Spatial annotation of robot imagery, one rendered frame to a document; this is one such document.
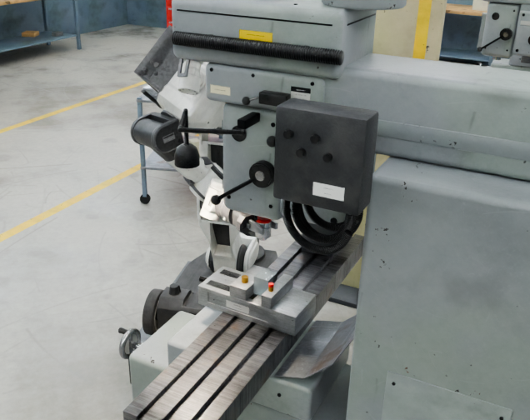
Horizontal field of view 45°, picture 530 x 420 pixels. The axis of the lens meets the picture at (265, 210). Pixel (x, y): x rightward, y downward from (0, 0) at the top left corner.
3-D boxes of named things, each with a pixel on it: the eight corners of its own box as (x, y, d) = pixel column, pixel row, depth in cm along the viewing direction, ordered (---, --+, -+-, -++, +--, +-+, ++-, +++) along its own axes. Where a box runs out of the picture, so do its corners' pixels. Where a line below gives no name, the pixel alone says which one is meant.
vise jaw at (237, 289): (229, 296, 201) (229, 284, 200) (252, 274, 213) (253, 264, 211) (246, 301, 199) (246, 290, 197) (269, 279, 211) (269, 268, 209)
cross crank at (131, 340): (111, 362, 238) (108, 335, 233) (131, 344, 247) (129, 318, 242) (147, 375, 231) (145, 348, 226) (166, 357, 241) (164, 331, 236)
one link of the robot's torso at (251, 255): (217, 252, 305) (217, 227, 300) (258, 258, 301) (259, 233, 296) (204, 274, 287) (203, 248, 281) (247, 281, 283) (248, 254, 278)
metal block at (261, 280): (252, 292, 202) (253, 276, 199) (262, 284, 207) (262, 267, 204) (267, 297, 200) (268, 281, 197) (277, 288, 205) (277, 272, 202)
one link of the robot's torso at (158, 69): (152, 114, 244) (114, 83, 210) (207, 42, 244) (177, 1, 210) (211, 159, 238) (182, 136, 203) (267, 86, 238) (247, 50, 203)
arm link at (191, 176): (194, 189, 240) (156, 157, 224) (219, 165, 239) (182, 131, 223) (207, 206, 231) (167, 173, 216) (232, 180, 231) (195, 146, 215)
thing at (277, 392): (166, 372, 209) (164, 342, 204) (220, 318, 237) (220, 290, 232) (308, 425, 189) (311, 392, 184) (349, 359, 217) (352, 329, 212)
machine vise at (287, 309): (197, 303, 209) (197, 274, 205) (222, 282, 221) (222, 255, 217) (294, 337, 194) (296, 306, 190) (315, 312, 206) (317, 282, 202)
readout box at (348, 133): (269, 200, 141) (272, 106, 132) (287, 186, 148) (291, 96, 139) (357, 219, 133) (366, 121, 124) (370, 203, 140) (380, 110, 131)
